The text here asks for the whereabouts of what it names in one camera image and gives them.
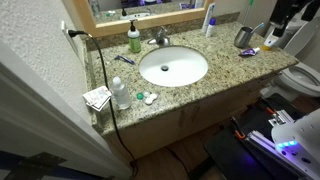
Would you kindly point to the white oval sink basin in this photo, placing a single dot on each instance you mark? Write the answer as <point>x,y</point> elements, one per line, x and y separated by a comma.
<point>180,71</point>

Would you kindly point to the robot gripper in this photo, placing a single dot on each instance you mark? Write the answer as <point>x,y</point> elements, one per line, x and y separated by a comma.
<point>285,11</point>

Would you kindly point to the white wall outlet plate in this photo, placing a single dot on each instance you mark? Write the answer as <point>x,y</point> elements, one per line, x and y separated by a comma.
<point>68,38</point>

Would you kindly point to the tall white standing tube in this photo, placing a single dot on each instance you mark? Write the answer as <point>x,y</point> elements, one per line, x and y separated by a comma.
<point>208,15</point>

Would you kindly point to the dark sink drain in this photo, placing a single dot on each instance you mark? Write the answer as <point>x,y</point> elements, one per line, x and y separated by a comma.
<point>164,68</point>

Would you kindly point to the white tube yellow cap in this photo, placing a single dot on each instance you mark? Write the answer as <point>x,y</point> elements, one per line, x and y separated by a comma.
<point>270,40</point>

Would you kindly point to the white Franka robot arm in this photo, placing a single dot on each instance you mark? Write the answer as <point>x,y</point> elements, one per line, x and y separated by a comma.
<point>300,140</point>

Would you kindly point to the white door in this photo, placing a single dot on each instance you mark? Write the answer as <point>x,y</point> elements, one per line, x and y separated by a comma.
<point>40,126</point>

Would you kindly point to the aluminium frame rail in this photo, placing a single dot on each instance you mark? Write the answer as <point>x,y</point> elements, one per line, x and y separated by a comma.
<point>266,146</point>

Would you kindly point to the green soap pump bottle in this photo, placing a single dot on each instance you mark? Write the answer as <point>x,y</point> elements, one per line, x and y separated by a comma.
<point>134,41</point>

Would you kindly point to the white toilet bowl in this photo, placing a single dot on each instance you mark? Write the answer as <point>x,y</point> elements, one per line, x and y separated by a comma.
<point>300,80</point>

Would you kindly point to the metal cup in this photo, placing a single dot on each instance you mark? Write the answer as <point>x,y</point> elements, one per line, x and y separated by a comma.
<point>242,38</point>

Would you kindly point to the blue white toothbrush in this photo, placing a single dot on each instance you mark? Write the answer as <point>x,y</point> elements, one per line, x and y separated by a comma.
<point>258,27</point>

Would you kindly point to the green lens case cap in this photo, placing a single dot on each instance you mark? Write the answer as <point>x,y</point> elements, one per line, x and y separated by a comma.
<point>140,96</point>

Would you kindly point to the white contact lens case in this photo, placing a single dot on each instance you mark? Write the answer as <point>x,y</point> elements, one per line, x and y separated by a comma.
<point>150,99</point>

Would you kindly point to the aluminium bracket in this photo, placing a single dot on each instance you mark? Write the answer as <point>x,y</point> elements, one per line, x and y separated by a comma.
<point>281,117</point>

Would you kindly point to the small white bottle blue cap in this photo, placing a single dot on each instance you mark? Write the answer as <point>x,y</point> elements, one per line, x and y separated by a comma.
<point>210,28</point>

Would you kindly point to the wooden framed mirror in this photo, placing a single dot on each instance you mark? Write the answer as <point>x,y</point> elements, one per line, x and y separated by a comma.
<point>140,13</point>

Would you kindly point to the white toilet lid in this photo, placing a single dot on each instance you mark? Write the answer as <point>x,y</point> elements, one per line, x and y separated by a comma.
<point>303,36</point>

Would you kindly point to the blue razor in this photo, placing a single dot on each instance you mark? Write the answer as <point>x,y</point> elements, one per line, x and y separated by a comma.
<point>125,59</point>

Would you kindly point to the clear plastic bottle white cap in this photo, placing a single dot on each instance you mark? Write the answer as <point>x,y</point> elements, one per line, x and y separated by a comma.
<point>121,95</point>

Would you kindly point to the beige vanity cabinet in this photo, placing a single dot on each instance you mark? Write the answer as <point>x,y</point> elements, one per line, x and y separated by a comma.
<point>186,116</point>

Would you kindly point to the purple toothpaste tube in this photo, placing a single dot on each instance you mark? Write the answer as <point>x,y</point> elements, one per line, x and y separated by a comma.
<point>249,51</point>

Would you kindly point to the black robot cart platform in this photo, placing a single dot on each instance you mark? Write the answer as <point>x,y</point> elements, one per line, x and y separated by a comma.
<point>233,156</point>

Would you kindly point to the dark door hinge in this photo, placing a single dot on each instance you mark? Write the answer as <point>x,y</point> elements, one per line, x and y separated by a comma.
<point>35,163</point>

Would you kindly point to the orange clamp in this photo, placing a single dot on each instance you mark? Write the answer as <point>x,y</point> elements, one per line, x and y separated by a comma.
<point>270,110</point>
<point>238,134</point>

